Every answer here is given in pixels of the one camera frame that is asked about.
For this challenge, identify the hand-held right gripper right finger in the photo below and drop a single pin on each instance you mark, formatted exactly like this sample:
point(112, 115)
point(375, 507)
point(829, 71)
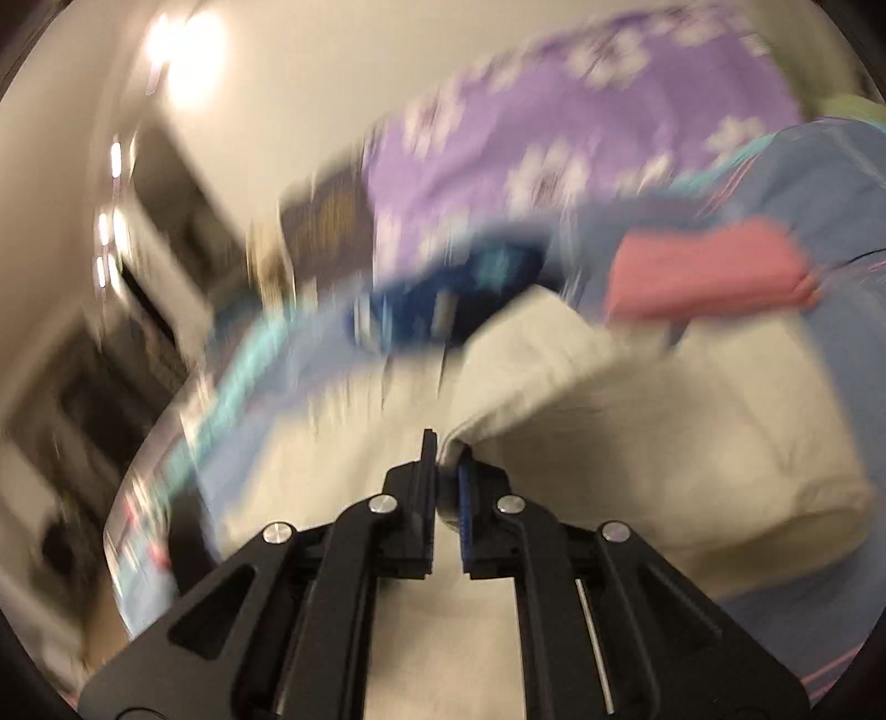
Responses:
point(465, 512)

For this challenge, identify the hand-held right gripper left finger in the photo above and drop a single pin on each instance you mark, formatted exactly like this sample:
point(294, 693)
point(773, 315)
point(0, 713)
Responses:
point(428, 484)

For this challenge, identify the beige cloth garment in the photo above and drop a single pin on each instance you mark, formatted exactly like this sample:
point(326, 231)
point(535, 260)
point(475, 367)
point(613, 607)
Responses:
point(623, 429)

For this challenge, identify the navy star-print garment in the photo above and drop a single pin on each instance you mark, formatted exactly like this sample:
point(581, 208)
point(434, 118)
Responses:
point(457, 291)

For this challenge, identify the teal fringed cloth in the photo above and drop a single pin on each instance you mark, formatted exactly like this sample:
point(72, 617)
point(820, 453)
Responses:
point(235, 394)

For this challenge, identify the dark patterned pillow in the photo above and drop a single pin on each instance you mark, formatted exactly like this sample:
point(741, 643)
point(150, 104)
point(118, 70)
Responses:
point(325, 221)

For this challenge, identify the pink folded cloth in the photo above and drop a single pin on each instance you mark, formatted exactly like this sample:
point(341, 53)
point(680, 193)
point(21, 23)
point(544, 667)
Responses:
point(706, 270)

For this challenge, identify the purple floral pillow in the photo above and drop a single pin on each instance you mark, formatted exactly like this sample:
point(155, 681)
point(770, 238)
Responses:
point(554, 118)

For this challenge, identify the blue striped blanket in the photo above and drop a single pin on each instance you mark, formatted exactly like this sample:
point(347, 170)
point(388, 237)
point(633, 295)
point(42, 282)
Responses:
point(830, 201)

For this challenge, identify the ceiling light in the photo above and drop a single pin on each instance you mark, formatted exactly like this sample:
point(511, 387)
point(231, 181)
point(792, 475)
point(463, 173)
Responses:
point(183, 45)

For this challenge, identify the green pillow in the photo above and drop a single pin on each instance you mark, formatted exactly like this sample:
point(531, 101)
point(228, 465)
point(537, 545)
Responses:
point(851, 107)

